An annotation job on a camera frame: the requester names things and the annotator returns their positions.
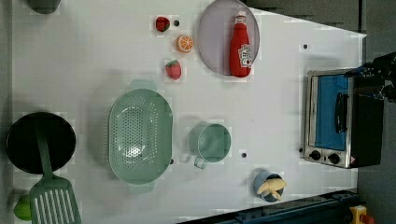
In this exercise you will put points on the red plush ketchup bottle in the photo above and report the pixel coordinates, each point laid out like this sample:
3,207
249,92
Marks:
240,57

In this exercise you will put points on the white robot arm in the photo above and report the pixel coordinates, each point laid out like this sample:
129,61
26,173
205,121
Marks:
380,75

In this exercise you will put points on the grey round plate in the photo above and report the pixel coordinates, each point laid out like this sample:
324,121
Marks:
215,32

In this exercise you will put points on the green measuring cup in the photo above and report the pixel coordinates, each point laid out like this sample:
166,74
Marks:
209,143

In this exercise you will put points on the plush strawberry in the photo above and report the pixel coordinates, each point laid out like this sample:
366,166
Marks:
173,69

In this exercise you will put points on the green oval colander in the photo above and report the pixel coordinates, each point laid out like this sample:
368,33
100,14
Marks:
140,129

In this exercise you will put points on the plush orange slice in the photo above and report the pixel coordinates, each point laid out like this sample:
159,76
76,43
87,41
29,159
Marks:
184,43

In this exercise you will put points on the blue bowl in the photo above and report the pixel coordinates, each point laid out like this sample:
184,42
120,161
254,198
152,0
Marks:
259,179

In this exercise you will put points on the dark red plush fruit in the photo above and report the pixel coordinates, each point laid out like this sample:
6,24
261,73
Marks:
162,24

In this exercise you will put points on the plush peeled banana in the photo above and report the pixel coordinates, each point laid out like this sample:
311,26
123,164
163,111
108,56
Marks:
272,186

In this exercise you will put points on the black round pan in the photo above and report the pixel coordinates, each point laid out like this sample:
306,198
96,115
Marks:
21,142

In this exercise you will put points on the silver black toaster oven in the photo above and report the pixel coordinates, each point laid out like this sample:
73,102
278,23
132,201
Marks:
342,129

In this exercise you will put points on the green slotted spatula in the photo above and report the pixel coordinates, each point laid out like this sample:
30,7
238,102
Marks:
52,199

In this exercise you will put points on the grey cup at edge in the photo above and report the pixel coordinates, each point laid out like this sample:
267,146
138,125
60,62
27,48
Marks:
44,6

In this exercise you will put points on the green plush pear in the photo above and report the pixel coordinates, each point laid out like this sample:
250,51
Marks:
22,208

